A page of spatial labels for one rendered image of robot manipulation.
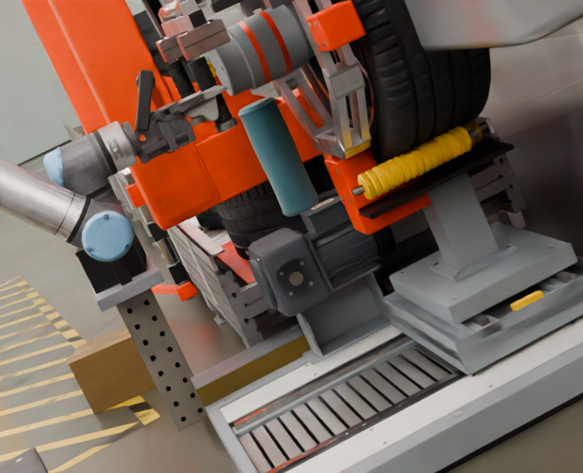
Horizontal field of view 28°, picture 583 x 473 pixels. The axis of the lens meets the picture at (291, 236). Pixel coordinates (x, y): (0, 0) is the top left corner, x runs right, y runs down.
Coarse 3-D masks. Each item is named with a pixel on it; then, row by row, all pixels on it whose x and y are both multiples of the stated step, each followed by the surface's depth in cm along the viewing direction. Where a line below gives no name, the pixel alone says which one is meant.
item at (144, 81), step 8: (144, 72) 223; (152, 72) 223; (136, 80) 224; (144, 80) 223; (152, 80) 224; (144, 88) 223; (152, 88) 226; (144, 96) 223; (144, 104) 223; (136, 112) 226; (144, 112) 224; (136, 120) 224; (144, 120) 224; (136, 128) 224; (144, 128) 224
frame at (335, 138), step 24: (336, 72) 223; (360, 72) 224; (288, 96) 269; (312, 96) 268; (336, 96) 225; (360, 96) 229; (336, 120) 234; (360, 120) 235; (312, 144) 265; (336, 144) 243; (360, 144) 240
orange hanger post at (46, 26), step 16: (32, 0) 462; (32, 16) 462; (48, 16) 464; (48, 32) 465; (48, 48) 465; (64, 48) 467; (64, 64) 468; (64, 80) 468; (80, 80) 470; (80, 96) 471; (80, 112) 471; (96, 112) 473; (96, 128) 473
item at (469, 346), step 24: (576, 264) 256; (528, 288) 256; (552, 288) 246; (576, 288) 243; (408, 312) 275; (504, 312) 249; (528, 312) 241; (552, 312) 242; (576, 312) 243; (432, 336) 253; (456, 336) 247; (480, 336) 239; (504, 336) 240; (528, 336) 242; (456, 360) 243; (480, 360) 240
